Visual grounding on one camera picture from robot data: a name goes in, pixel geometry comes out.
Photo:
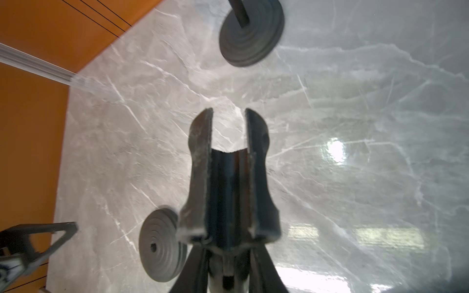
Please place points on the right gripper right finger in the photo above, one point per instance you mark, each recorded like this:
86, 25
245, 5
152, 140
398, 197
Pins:
263, 276

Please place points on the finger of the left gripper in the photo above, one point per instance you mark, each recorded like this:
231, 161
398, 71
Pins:
24, 248

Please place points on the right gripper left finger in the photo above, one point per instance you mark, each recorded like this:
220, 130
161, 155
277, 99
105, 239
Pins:
194, 275

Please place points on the black mic clip pole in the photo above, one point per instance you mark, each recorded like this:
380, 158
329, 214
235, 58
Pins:
240, 12
229, 210

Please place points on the black round stand base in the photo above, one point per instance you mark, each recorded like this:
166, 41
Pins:
243, 47

